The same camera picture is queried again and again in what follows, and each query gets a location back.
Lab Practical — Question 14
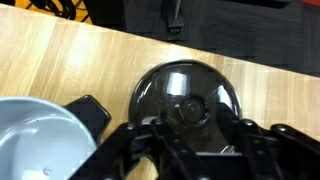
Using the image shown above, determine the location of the black glass pot lid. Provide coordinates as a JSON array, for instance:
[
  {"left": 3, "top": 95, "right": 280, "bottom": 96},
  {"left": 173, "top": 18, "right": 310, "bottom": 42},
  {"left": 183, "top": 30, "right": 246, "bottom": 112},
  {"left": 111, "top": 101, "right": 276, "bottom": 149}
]
[{"left": 128, "top": 60, "right": 242, "bottom": 153}]

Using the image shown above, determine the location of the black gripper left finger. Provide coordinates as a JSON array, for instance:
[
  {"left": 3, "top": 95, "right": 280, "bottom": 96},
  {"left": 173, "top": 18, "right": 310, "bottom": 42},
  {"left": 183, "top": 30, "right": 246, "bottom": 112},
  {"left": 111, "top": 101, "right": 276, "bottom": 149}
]
[{"left": 68, "top": 117, "right": 174, "bottom": 180}]

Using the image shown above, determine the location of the grey pot with black handles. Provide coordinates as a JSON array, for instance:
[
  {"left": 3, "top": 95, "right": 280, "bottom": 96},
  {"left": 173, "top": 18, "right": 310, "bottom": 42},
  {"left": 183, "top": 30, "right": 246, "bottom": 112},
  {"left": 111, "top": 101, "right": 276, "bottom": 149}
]
[{"left": 0, "top": 95, "right": 111, "bottom": 180}]

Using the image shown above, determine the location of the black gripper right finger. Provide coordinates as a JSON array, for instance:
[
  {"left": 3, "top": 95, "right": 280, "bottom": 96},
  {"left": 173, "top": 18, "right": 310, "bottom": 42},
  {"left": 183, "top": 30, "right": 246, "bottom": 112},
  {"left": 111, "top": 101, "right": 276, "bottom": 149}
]
[{"left": 229, "top": 119, "right": 320, "bottom": 180}]

